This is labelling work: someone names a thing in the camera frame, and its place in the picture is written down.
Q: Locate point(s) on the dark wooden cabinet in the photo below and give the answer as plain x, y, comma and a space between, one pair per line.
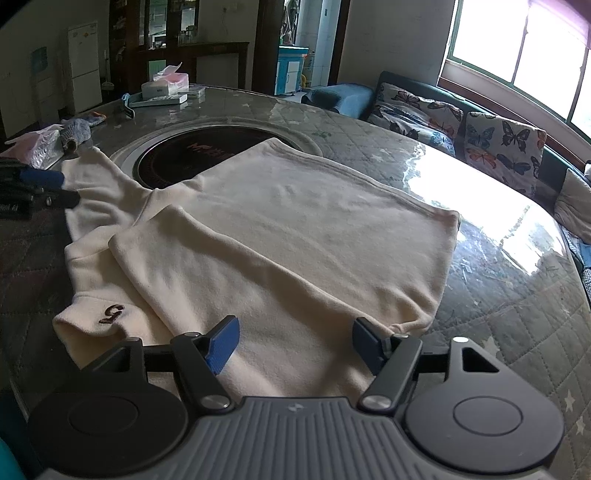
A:
217, 55

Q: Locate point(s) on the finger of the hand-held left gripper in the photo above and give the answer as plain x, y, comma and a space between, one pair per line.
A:
55, 198
44, 177

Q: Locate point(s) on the grey blue knitted cloth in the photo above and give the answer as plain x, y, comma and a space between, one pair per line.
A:
78, 129

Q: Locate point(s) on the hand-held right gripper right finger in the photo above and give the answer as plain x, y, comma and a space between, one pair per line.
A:
367, 344

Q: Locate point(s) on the green-framed window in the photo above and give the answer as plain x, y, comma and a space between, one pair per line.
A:
531, 50

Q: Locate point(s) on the light blue cabinet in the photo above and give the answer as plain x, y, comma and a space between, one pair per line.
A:
292, 69

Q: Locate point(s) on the blue corner sofa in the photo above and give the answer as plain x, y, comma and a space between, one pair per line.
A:
341, 97

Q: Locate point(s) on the clear plastic bag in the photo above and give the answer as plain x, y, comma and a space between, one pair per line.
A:
34, 147

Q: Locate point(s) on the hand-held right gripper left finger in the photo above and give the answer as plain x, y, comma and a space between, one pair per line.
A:
224, 344

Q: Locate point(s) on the grey flat remote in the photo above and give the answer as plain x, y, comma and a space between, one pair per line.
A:
159, 100

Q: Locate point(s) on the grey pillow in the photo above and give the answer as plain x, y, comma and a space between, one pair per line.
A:
575, 203

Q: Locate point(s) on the round built-in induction cooker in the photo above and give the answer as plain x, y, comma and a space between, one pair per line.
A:
184, 157

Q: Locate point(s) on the blue sofa blanket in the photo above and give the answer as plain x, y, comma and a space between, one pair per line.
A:
582, 263

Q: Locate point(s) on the white refrigerator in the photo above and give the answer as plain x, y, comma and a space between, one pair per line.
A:
85, 69

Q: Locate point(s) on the large butterfly print pillow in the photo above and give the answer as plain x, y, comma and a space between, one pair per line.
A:
503, 147

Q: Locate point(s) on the cream long-sleeve shirt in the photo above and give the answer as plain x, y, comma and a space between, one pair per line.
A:
277, 221

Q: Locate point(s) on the white tissue box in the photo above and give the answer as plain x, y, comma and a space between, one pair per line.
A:
164, 85

